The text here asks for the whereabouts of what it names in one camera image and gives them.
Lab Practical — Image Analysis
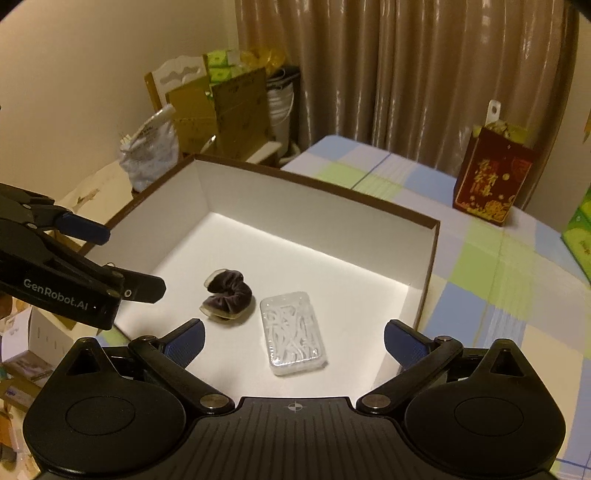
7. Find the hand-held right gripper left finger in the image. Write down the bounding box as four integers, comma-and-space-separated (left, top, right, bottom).
58, 318, 236, 416

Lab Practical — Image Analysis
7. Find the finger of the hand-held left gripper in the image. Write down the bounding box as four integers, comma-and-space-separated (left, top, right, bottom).
46, 234, 167, 304
0, 183, 112, 246

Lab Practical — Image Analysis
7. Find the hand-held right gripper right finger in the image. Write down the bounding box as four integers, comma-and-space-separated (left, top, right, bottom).
355, 318, 532, 415

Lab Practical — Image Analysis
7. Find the clear plastic bag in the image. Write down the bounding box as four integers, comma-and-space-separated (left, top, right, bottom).
259, 290, 331, 378

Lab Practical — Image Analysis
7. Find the white cardboard box container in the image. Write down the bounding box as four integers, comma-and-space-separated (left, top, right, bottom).
78, 154, 441, 402

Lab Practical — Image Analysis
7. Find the cream printed cloth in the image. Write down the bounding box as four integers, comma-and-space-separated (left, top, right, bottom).
54, 159, 139, 252

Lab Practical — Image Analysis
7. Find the plain white carton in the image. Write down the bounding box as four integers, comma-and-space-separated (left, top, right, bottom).
27, 307, 78, 368

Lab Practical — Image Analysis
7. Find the small printed carton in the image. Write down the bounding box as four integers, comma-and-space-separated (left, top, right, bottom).
1, 350, 55, 382

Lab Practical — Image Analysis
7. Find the white printed plastic bag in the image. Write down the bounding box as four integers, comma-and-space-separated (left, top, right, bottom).
118, 104, 181, 193

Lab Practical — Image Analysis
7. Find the checkered bed sheet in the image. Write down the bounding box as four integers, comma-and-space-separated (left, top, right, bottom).
281, 134, 591, 480

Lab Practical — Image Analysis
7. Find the yellow cardboard box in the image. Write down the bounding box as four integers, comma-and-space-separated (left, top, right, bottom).
165, 76, 219, 155

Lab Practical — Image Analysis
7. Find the dark red gift box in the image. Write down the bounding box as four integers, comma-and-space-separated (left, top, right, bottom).
452, 121, 541, 227

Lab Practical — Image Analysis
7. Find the brown cardboard box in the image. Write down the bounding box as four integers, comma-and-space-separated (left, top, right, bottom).
210, 67, 271, 161

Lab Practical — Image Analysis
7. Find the stack of green tissue boxes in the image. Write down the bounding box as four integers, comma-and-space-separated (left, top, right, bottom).
561, 187, 591, 278

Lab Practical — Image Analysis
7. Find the green tissue multipack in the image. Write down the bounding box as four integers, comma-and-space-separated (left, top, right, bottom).
205, 48, 254, 85

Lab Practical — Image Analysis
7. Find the white bucket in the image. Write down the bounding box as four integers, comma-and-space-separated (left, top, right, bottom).
267, 84, 302, 149

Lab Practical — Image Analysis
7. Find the yellow plastic bag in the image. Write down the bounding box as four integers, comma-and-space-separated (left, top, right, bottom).
244, 46, 290, 75

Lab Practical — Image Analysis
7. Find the beige curtain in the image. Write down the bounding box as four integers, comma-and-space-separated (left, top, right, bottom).
233, 0, 580, 185

